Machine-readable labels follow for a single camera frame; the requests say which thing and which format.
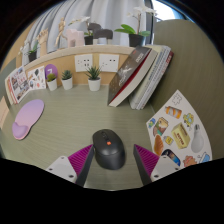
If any window with dark frame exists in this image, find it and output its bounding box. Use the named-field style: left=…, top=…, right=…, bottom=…
left=151, top=0, right=188, bottom=23

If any white leaning book stack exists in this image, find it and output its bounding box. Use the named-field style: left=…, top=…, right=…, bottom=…
left=129, top=44, right=174, bottom=111

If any white orchid in black pot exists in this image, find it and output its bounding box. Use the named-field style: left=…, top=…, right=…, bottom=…
left=114, top=4, right=158, bottom=48
left=68, top=15, right=96, bottom=46
left=18, top=39, right=39, bottom=64

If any round purple number sign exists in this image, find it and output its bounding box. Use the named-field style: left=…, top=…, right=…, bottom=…
left=44, top=63, right=59, bottom=81

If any wooden mannequin figure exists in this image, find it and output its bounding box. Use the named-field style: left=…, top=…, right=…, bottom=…
left=54, top=16, right=68, bottom=48

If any white wall socket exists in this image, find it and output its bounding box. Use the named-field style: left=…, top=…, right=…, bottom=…
left=74, top=53, right=94, bottom=73
left=98, top=53, right=120, bottom=73

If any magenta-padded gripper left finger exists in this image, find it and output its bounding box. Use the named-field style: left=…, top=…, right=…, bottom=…
left=45, top=143, right=95, bottom=187

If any small white sticker sheet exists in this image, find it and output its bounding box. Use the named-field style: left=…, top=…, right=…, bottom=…
left=26, top=65, right=47, bottom=91

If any purple mouse pad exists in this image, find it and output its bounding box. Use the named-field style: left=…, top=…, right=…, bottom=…
left=11, top=98, right=45, bottom=141

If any light wooden desk shelf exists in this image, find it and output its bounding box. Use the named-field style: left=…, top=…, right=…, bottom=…
left=23, top=44, right=136, bottom=86

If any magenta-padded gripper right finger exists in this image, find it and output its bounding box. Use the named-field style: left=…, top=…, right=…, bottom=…
left=133, top=143, right=183, bottom=186

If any red-edged photo magazine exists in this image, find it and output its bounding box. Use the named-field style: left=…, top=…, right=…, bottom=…
left=4, top=65, right=31, bottom=105

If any dark horse figurine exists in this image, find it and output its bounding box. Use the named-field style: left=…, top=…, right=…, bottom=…
left=87, top=22, right=114, bottom=46

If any black book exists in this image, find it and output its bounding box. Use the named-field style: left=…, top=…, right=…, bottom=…
left=107, top=45, right=158, bottom=108

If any grey curtain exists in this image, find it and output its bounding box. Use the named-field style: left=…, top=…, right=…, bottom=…
left=24, top=0, right=154, bottom=56

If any black computer mouse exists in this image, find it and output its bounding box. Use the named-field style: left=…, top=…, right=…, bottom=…
left=92, top=128, right=127, bottom=171

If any beige card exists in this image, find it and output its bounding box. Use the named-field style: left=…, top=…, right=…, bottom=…
left=0, top=95, right=10, bottom=129

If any small succulent in white pot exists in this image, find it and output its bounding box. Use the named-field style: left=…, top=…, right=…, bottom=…
left=60, top=69, right=74, bottom=91
left=84, top=65, right=103, bottom=92
left=45, top=72, right=58, bottom=92

